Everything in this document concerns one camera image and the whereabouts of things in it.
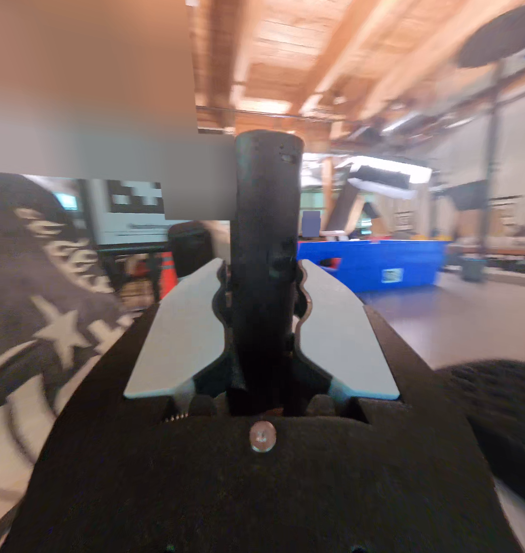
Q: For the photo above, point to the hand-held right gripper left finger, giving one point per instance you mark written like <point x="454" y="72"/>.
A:
<point x="176" y="341"/>

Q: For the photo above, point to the orange traffic cone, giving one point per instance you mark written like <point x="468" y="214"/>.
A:
<point x="167" y="276"/>

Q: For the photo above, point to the black foam pad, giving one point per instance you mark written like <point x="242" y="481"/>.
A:
<point x="504" y="410"/>

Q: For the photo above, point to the studio light panel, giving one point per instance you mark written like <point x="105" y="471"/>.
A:
<point x="396" y="166"/>

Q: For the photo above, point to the black panel with pale edge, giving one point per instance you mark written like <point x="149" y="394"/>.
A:
<point x="342" y="207"/>

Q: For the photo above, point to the black framed marker sign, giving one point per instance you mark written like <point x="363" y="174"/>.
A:
<point x="115" y="229"/>

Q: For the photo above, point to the black remote control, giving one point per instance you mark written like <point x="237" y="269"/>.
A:
<point x="262" y="216"/>

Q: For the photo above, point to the black disc floor stand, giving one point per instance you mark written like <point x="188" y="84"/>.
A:
<point x="495" y="39"/>

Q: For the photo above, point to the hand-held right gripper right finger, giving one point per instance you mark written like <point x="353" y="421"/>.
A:
<point x="344" y="345"/>

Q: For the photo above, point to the blue plastic storage bin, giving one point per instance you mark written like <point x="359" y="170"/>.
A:
<point x="366" y="259"/>

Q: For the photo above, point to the small black device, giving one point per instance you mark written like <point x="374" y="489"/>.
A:
<point x="473" y="268"/>

